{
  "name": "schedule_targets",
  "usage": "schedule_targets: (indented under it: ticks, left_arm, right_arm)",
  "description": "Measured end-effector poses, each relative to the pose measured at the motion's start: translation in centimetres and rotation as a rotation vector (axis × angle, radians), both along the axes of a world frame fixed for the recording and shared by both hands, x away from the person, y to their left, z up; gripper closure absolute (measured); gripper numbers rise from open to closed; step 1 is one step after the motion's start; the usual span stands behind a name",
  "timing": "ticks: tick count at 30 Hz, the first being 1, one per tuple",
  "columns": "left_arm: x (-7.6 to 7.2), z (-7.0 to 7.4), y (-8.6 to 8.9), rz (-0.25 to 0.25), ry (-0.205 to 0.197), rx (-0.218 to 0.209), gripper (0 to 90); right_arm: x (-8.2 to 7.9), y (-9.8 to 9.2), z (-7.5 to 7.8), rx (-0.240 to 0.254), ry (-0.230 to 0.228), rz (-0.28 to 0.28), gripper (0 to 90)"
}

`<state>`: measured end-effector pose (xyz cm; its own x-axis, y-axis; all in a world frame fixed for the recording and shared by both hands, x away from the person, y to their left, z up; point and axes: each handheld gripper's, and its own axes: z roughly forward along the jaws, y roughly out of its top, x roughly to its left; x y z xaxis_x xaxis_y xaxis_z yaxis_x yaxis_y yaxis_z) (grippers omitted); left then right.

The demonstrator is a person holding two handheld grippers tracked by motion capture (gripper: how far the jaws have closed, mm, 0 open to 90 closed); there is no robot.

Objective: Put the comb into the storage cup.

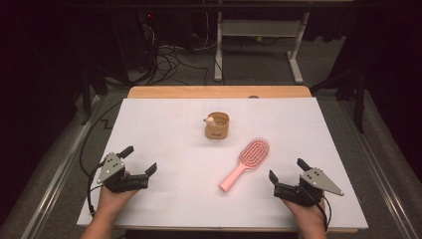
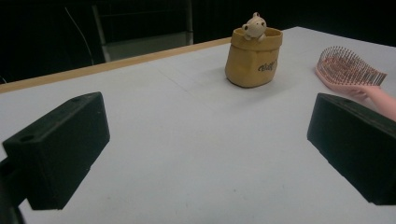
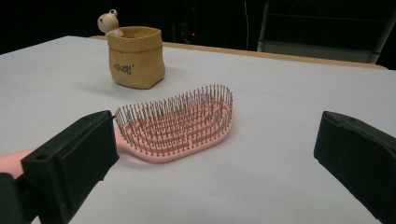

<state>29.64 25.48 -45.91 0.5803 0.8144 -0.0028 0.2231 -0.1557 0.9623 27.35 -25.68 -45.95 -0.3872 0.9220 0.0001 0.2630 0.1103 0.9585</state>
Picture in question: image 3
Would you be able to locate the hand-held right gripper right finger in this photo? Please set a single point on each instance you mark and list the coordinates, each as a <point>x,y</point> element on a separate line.
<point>358,155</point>

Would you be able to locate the pink hairbrush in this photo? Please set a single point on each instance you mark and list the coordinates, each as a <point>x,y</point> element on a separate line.
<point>186,130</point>

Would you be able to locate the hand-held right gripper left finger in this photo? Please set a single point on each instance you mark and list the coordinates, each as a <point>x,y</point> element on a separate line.
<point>71,155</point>

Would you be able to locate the metal rack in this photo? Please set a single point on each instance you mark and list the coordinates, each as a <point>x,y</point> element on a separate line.
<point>317,46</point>

